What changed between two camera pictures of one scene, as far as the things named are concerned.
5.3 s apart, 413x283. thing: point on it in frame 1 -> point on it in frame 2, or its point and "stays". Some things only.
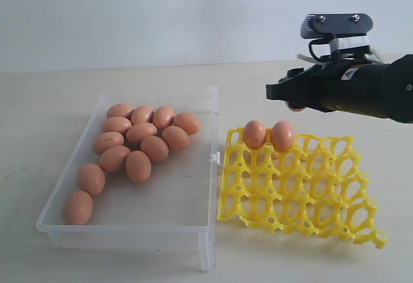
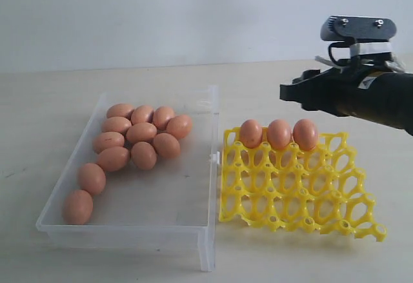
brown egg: x=142 y=114 stays
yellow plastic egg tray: x=315 y=187 stays
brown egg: x=175 y=138 -> x=167 y=146
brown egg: x=155 y=147 -> x=143 y=155
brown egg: x=135 y=133 stays
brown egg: x=163 y=117 stays
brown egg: x=77 y=208 stays
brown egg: x=114 y=158 stays
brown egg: x=138 y=166 -> x=305 y=135
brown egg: x=123 y=110 stays
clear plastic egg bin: x=177 y=204 stays
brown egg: x=188 y=122 -> x=179 y=126
